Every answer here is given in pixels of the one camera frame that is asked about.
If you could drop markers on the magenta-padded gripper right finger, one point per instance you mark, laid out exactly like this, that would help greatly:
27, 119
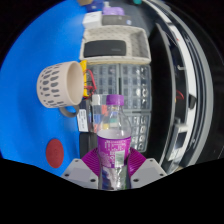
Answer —
148, 173

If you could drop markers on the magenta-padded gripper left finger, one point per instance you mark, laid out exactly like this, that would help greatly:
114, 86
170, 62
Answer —
80, 173

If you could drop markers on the clear bottle with purple label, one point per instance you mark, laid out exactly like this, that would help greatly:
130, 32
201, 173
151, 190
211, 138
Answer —
114, 150

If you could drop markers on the flat round red coaster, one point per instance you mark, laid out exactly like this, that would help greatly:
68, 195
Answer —
54, 153

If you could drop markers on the white oscilloscope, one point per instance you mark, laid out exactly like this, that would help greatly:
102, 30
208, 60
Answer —
180, 143

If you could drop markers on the black box with white label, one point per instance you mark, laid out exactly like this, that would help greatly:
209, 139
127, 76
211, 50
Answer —
82, 120

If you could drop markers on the clear box with coloured parts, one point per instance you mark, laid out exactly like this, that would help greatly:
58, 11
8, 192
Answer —
96, 113

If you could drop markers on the black rounded object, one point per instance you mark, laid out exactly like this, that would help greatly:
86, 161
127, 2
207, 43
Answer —
192, 101

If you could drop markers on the beige patterned mug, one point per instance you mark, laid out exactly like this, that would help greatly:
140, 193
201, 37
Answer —
55, 85

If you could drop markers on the yellow multimeter with red leads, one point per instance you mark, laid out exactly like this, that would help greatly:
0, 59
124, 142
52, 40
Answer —
85, 78

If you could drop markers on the black rectangular box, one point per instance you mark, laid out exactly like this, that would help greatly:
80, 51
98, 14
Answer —
105, 49

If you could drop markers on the beige perforated basket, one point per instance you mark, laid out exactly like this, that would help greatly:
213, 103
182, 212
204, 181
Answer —
136, 43

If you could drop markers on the small white box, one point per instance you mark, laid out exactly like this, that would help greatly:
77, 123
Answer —
92, 20

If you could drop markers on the dark grey upright box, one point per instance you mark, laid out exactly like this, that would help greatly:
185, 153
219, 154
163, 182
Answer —
116, 20

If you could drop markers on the purple bag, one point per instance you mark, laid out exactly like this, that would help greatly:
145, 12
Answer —
113, 11

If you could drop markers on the blue box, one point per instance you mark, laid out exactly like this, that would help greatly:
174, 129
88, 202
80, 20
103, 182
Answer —
96, 6

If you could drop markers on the brown cardboard box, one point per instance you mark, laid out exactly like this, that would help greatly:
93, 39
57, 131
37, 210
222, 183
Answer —
85, 2

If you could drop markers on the black wall shelf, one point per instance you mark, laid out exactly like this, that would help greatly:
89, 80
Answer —
163, 100

